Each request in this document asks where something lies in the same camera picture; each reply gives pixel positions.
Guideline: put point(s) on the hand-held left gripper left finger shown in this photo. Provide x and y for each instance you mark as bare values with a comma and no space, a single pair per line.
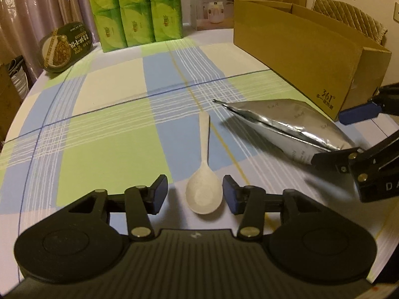
160,193

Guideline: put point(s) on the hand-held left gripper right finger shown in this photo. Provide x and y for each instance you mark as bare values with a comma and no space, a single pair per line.
229,193

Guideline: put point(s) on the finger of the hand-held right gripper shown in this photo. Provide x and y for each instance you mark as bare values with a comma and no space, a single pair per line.
358,112
330,158

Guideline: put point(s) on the white spoon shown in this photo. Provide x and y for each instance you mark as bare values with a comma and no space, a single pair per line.
204,190

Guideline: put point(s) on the silver foil pouch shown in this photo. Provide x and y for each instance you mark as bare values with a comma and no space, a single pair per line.
290,124

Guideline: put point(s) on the large brown cardboard box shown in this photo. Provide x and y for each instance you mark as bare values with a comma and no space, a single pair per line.
296,53

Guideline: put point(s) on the checked cloth desktop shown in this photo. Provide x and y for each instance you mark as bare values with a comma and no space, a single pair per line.
109,137

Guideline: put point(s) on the quilted chair back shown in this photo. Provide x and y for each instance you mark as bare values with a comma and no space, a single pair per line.
349,15

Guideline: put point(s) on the black instant noodle bowl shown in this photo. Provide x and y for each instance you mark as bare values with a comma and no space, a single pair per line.
64,48

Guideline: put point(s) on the tall brown cardboard box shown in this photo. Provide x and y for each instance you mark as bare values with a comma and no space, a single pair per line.
9,99

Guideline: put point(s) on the white humidifier box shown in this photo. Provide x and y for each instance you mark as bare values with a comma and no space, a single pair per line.
212,6

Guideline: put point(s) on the stack of green tissue packs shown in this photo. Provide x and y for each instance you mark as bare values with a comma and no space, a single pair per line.
134,9

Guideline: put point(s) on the white striped bag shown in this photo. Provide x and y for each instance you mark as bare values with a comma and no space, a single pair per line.
18,71

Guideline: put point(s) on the beige curtain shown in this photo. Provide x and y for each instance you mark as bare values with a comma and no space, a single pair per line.
37,6

